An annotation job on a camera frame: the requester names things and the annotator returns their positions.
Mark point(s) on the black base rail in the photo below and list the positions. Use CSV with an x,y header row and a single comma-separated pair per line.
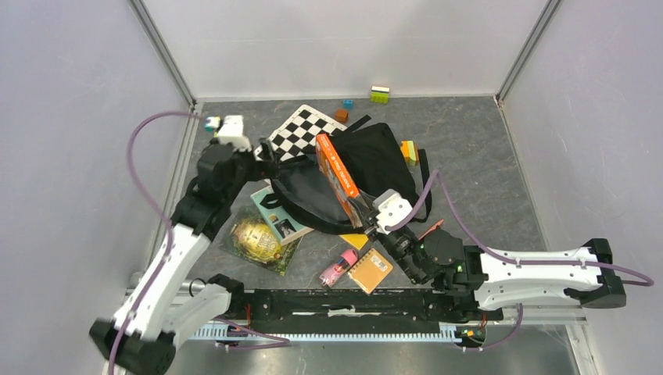
x,y
308,314

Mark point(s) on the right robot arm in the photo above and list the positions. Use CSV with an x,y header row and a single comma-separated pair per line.
x,y
489,279

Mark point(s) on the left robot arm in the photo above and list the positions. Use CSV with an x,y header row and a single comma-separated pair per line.
x,y
181,243

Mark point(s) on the black backpack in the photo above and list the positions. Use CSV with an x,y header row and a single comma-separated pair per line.
x,y
372,156

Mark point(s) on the teal paperback book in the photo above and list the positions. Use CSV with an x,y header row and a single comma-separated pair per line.
x,y
285,227

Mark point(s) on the orange spiral notepad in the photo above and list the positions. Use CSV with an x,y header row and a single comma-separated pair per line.
x,y
370,270

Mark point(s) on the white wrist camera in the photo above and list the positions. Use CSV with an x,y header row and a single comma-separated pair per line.
x,y
393,211
231,132

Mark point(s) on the orange brown cube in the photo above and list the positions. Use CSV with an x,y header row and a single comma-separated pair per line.
x,y
341,115

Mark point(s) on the orange green sticky notes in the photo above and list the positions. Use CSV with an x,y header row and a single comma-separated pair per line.
x,y
409,151

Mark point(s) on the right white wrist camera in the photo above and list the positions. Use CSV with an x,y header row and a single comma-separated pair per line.
x,y
393,211

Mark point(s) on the pink pencil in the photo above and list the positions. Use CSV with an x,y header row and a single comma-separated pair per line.
x,y
433,227

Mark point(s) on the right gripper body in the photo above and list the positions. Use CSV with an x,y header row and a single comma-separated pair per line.
x,y
398,244

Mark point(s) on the black white chessboard mat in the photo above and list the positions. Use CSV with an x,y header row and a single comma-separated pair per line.
x,y
299,131

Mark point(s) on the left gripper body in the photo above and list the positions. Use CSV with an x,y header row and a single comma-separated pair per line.
x,y
266,166

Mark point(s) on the yellow notebook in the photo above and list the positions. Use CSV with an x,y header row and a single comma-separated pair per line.
x,y
357,241

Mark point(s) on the orange treehouse book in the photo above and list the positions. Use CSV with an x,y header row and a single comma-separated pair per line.
x,y
342,184

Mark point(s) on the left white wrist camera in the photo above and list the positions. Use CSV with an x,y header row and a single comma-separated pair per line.
x,y
231,132

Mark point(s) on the green white lego brick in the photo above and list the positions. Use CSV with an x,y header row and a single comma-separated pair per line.
x,y
380,94

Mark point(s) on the teal wooden block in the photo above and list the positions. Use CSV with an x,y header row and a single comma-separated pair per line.
x,y
212,123

